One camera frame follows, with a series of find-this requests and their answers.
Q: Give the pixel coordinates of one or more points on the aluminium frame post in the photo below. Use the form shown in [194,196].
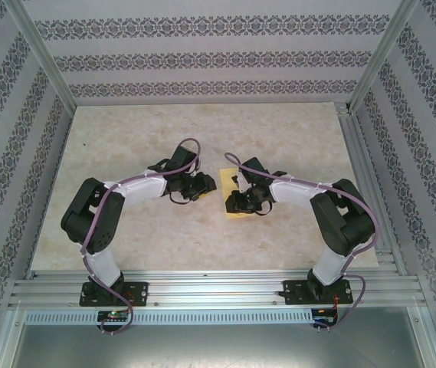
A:
[42,53]
[382,53]

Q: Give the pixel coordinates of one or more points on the aluminium mounting rail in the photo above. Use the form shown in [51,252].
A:
[217,287]

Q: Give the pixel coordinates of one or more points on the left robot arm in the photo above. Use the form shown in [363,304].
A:
[141,189]

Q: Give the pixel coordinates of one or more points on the aluminium side rail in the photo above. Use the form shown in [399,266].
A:
[361,161]

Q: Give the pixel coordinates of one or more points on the grey metal sheet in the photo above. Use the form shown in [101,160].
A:
[217,345]

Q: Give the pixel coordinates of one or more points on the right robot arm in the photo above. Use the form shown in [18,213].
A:
[294,191]

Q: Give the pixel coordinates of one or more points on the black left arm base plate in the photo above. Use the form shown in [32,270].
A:
[139,291]

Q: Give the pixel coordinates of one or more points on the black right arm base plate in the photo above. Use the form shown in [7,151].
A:
[292,291]

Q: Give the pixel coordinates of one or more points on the yellow cloth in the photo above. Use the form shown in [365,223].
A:
[227,180]

